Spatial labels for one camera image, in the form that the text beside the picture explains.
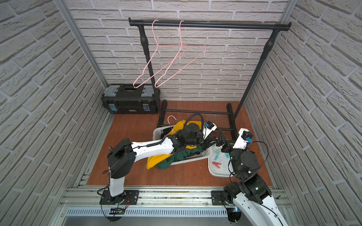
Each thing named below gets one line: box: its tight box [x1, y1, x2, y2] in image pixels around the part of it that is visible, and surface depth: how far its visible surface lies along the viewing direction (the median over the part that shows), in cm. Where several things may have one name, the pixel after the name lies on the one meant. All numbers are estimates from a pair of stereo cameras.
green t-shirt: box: [156, 145, 205, 171], surface depth 77 cm
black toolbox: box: [100, 83, 158, 115], surface depth 102 cm
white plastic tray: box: [207, 144, 235, 178], surface depth 87 cm
